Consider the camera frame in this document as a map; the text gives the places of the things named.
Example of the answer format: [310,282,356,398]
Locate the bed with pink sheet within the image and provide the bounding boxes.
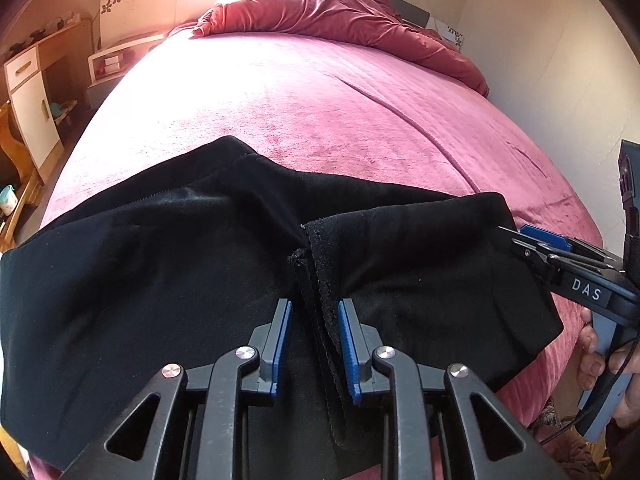
[27,30,603,480]

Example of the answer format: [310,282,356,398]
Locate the wooden desk with white cabinet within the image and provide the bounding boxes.
[4,17,93,176]

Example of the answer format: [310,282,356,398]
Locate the red duvet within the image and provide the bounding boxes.
[192,0,490,97]

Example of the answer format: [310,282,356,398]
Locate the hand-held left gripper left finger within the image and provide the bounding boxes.
[60,299,293,480]

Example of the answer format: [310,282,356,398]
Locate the brown patterned cloth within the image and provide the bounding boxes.
[529,400,608,480]

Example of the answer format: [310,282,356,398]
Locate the wooden side table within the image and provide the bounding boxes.
[0,100,45,253]

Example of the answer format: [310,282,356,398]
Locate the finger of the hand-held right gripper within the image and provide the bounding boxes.
[520,224,623,271]
[497,227,566,288]

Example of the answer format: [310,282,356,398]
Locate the person's right hand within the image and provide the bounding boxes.
[575,307,640,428]

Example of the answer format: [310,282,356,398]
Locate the black embroidered pants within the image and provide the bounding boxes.
[0,135,565,480]

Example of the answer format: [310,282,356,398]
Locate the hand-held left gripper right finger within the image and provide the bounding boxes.
[337,299,568,480]

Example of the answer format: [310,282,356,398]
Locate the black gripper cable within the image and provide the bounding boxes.
[537,337,640,447]

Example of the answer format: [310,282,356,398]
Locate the white floral headboard panel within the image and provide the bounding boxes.
[99,0,180,51]
[429,17,464,52]

